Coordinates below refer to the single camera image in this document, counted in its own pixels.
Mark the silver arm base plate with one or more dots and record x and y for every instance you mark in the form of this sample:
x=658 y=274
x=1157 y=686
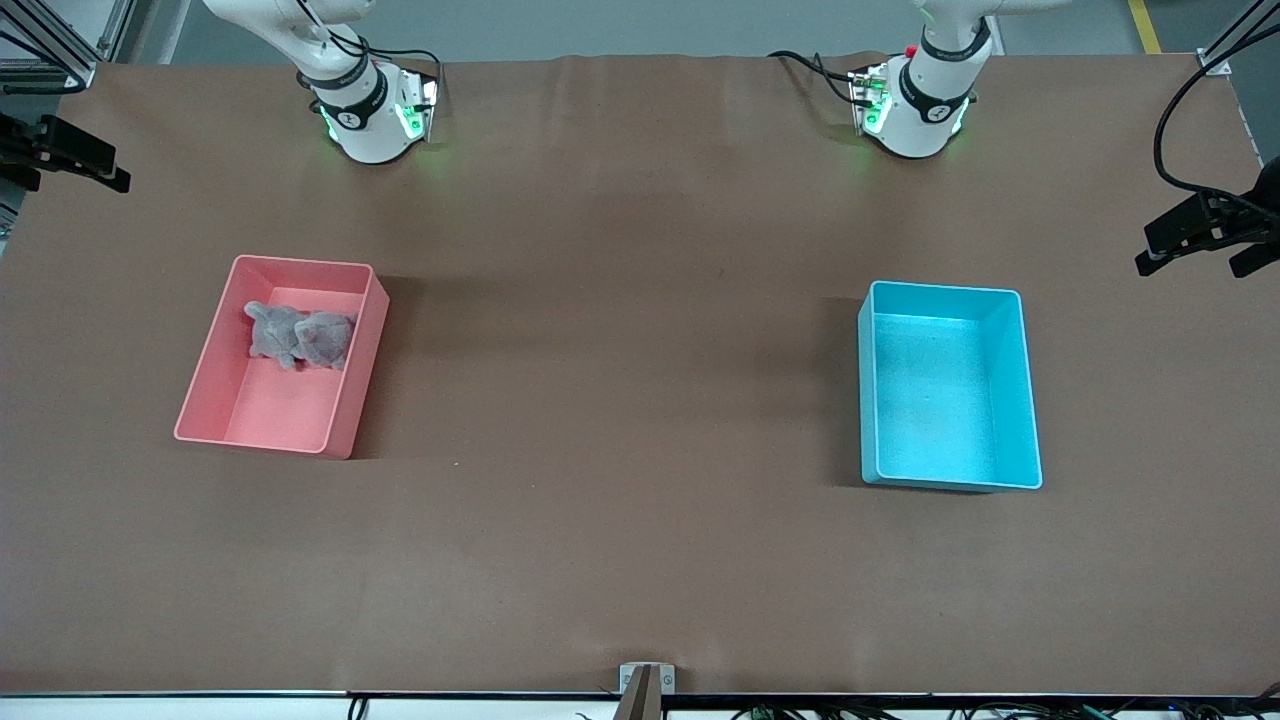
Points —
x=425 y=100

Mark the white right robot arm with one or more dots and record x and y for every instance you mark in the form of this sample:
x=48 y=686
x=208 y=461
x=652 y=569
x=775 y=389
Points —
x=365 y=130

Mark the white table edge rail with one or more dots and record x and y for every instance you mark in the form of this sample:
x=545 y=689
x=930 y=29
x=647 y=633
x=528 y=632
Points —
x=200 y=708

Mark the brown table cover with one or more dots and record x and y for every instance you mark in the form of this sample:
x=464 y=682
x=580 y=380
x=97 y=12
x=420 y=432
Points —
x=640 y=550

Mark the metal clamp bracket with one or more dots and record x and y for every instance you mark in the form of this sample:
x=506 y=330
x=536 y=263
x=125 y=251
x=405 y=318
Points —
x=630 y=680

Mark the grey plush toy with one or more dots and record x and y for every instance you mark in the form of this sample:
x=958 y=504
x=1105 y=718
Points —
x=328 y=342
x=268 y=335

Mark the pink plastic box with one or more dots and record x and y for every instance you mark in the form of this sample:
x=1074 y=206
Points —
x=290 y=410

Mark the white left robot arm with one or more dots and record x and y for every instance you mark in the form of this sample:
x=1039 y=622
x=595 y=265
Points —
x=915 y=125

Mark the blue plastic box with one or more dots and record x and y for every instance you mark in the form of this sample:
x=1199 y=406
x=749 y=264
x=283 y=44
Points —
x=940 y=400

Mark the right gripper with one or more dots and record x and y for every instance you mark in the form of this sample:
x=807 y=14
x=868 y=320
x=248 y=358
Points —
x=22 y=146

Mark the aluminium frame profile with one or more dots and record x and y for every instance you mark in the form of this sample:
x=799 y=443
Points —
x=1215 y=62
x=75 y=70

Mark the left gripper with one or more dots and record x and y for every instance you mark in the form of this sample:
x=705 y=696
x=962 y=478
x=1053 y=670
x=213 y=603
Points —
x=1243 y=222

